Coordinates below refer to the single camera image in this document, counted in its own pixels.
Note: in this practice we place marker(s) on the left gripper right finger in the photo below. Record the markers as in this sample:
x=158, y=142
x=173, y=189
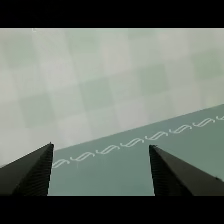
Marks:
x=180, y=176

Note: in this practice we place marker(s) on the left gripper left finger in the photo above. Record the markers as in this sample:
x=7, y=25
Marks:
x=30, y=173

